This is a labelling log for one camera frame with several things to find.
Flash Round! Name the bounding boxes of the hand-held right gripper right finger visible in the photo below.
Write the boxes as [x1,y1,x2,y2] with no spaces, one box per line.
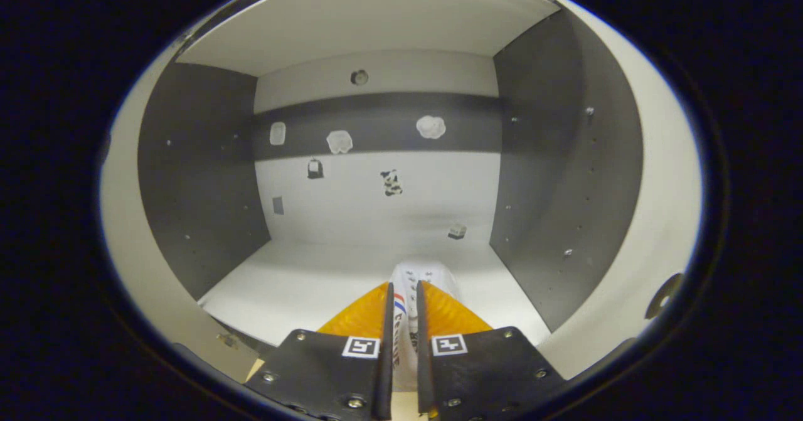
[416,281,568,420]

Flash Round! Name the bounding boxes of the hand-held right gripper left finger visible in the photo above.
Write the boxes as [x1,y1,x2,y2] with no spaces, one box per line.
[243,282,395,420]

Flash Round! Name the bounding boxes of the white shoe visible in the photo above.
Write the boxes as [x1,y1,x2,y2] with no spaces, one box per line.
[390,261,462,392]

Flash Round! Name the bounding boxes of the white shoe cabinet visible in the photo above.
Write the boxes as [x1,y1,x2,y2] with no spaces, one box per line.
[100,0,703,384]

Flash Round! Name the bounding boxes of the white cabinet door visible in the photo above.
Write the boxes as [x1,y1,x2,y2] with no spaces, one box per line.
[540,0,703,381]
[100,51,258,384]

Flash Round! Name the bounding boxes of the white cabinet shelf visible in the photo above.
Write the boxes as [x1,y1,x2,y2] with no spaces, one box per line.
[176,0,561,77]

